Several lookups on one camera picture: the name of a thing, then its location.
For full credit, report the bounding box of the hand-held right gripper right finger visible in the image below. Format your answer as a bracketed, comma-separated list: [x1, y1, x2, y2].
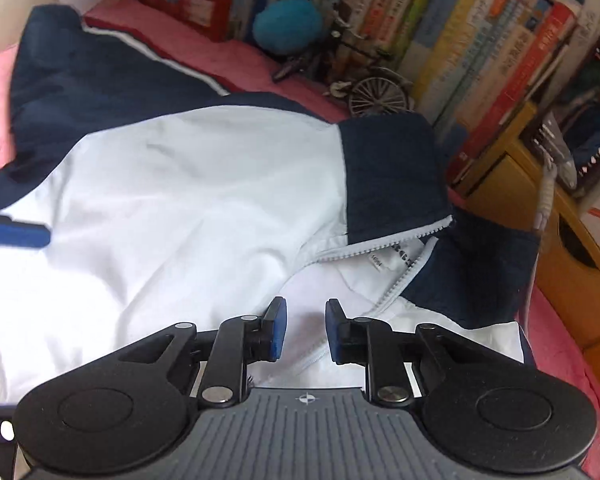
[325, 298, 481, 407]

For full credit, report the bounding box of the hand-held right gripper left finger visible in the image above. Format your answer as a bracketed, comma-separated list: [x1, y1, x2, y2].
[116, 296, 287, 407]

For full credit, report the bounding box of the navy and white jacket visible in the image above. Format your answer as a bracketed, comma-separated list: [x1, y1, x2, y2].
[0, 4, 540, 406]

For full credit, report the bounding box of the wooden desk organizer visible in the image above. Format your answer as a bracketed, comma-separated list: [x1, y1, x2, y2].
[450, 135, 600, 356]

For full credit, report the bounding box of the black model bicycle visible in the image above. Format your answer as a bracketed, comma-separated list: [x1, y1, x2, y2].
[272, 2, 416, 118]

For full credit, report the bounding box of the pink printed blanket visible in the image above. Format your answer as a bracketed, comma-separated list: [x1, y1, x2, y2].
[0, 0, 600, 480]

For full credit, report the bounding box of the blue plush ball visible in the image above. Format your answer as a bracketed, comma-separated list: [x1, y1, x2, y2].
[252, 0, 326, 56]

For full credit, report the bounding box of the row of large colourful books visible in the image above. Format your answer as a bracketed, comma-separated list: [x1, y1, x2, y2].
[230, 0, 581, 186]

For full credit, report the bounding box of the black smartphone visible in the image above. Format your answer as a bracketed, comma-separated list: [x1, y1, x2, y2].
[522, 35, 600, 196]

